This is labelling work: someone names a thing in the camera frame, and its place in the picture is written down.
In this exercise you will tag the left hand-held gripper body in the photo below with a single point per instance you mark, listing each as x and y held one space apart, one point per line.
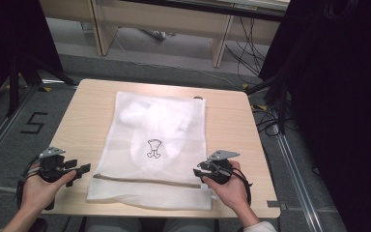
52 167

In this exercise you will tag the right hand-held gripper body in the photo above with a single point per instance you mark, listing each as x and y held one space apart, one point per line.
220 169

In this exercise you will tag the white mesh laundry bag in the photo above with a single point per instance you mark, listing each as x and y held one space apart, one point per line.
161 190

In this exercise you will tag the person's right hand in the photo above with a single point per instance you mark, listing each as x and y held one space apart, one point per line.
232 190

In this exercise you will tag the person's left hand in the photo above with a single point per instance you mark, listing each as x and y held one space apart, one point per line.
38 193

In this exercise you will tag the white garment with black print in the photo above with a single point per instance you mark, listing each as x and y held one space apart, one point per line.
161 119

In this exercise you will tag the grey tape strip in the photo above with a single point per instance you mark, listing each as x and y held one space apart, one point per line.
274 203

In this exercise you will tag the person's grey trouser legs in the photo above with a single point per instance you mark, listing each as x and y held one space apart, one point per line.
112 225

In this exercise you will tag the black metal stand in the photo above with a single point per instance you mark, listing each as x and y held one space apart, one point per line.
14 87
281 106

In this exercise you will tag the black curtain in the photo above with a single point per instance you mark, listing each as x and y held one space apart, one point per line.
9 35
341 106

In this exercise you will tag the light wooden desk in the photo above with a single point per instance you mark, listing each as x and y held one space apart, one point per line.
161 19

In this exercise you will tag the metal floor rail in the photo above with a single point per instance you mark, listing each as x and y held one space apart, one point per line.
3 129
298 180

